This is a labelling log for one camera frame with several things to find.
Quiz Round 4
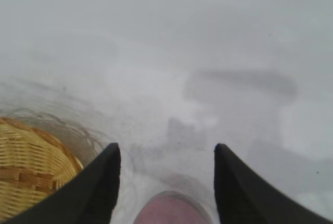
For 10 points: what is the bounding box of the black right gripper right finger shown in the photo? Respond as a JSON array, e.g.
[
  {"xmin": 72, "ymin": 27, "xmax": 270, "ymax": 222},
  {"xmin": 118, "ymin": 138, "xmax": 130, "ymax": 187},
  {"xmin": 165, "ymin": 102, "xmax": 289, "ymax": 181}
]
[{"xmin": 213, "ymin": 142, "xmax": 333, "ymax": 224}]

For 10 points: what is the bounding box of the pink peach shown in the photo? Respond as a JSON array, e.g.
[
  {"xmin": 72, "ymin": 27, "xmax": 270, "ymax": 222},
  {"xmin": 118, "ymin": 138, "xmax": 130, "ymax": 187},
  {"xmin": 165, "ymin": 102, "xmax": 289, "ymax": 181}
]
[{"xmin": 132, "ymin": 190, "xmax": 213, "ymax": 224}]

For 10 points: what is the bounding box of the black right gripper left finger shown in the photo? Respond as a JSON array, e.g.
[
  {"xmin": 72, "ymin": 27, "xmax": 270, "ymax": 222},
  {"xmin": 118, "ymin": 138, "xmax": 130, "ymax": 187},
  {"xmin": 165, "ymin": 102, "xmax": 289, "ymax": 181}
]
[{"xmin": 0, "ymin": 142, "xmax": 122, "ymax": 224}]

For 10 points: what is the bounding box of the yellow woven wicker basket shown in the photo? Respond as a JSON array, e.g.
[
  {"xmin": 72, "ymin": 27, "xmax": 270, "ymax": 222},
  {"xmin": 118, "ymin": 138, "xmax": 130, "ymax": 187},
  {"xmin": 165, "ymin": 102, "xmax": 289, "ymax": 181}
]
[{"xmin": 0, "ymin": 116, "xmax": 84, "ymax": 222}]

